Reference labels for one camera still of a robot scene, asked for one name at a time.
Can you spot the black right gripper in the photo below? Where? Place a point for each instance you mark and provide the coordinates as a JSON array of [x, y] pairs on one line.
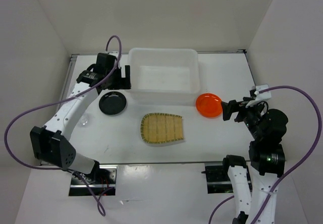
[[233, 105]]

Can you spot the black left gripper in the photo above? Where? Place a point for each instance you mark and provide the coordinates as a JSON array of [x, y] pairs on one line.
[[123, 83]]

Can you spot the orange plastic plate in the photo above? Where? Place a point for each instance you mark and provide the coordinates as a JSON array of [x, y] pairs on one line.
[[209, 105]]

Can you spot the woven bamboo tray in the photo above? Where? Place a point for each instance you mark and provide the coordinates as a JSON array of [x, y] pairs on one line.
[[161, 128]]

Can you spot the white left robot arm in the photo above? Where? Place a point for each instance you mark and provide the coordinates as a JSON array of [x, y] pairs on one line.
[[51, 142]]

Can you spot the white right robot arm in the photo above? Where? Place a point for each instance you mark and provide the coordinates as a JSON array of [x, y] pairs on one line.
[[254, 188]]

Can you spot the clear plastic bin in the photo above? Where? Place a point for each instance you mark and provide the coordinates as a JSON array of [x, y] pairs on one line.
[[164, 76]]

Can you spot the black round dish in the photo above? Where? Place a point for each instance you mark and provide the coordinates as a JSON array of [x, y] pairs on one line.
[[112, 103]]

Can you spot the clear plastic cup near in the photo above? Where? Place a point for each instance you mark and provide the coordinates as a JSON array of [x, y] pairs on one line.
[[85, 120]]

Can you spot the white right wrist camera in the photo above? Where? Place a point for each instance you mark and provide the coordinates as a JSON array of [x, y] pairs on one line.
[[257, 96]]

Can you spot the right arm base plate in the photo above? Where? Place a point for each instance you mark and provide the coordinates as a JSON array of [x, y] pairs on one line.
[[217, 179]]

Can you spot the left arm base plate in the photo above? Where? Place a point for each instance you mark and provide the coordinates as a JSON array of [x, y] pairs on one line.
[[105, 186]]

